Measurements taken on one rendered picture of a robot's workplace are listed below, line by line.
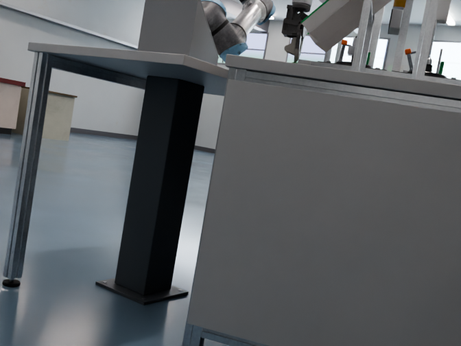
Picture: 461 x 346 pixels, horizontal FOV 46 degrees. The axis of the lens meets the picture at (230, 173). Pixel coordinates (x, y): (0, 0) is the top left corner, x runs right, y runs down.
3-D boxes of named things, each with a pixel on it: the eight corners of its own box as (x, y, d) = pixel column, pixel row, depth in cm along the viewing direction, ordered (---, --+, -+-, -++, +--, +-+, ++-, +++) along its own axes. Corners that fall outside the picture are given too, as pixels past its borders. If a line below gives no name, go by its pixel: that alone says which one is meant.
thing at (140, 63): (27, 50, 186) (28, 42, 185) (188, 91, 261) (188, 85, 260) (182, 64, 147) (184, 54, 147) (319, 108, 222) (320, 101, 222)
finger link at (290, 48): (282, 61, 206) (287, 37, 205) (298, 63, 205) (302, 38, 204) (281, 60, 203) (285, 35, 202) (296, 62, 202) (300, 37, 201)
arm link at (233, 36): (199, 41, 215) (243, -6, 255) (223, 71, 220) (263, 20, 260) (220, 25, 208) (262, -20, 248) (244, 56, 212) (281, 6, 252)
